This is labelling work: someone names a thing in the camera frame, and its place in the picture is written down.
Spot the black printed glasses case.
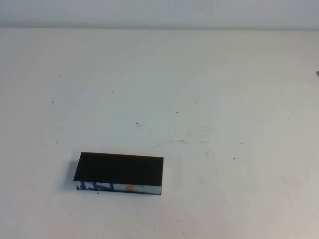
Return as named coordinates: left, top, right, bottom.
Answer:
left=73, top=151, right=164, bottom=197

